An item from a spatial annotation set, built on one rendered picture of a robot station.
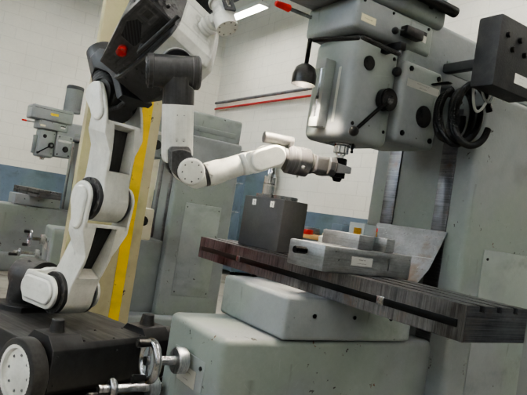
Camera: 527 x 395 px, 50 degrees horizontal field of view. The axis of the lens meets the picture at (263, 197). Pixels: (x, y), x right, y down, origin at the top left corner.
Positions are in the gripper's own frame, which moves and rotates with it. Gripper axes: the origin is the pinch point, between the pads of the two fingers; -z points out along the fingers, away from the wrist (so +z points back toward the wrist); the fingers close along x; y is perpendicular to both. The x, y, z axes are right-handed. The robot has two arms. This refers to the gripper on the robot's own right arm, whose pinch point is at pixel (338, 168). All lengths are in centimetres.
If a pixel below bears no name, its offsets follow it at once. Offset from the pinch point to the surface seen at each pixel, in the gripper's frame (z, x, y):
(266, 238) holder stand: 9.9, 28.7, 26.3
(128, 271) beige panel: 40, 167, 62
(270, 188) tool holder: 8.5, 37.6, 8.0
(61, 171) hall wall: 99, 905, 0
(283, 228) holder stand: 6.1, 23.4, 21.6
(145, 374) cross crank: 52, -14, 64
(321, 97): 11.6, -5.1, -19.8
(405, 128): -16.8, -7.9, -15.7
